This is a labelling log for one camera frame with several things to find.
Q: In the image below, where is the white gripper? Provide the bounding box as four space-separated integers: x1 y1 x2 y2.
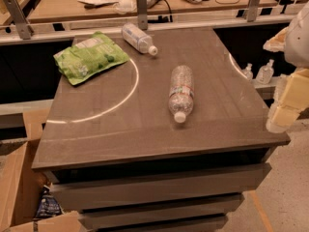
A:
266 69 309 133

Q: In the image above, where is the clear water bottle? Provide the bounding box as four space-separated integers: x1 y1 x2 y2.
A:
168 65 194 124

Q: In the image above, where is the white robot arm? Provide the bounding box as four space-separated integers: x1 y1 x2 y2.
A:
263 2 309 133

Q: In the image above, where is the right sanitizer pump bottle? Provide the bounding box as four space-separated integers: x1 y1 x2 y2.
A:
256 59 274 84

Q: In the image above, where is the sanitizer pump bottle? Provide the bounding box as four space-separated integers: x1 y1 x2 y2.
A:
242 63 253 80
256 59 274 84

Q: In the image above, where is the left sanitizer pump bottle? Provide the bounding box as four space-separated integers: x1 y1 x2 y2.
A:
242 63 253 80

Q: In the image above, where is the blue-label plastic bottle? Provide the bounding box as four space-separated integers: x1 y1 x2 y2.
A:
122 23 158 56

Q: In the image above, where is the grey drawer cabinet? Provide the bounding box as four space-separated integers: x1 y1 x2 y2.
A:
33 28 289 232

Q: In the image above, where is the green snack bag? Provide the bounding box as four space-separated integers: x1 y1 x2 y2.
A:
53 32 129 86

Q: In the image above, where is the wooden desk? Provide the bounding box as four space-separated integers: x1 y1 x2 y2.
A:
27 0 279 24

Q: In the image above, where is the dark blue snack bag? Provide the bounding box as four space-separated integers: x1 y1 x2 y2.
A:
35 186 63 219

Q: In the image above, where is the cardboard box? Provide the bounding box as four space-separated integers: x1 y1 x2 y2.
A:
0 108 87 232

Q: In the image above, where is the right metal bracket post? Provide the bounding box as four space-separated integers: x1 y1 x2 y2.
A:
245 0 260 22

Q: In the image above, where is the metal bracket post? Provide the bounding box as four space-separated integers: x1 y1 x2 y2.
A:
245 0 260 22
3 0 33 40
136 0 148 30

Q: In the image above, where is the black cable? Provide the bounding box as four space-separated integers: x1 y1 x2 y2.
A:
155 0 174 23

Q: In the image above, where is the middle metal bracket post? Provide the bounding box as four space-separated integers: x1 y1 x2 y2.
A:
136 0 148 30

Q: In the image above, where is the left metal bracket post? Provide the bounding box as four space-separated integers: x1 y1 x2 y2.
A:
3 0 33 40

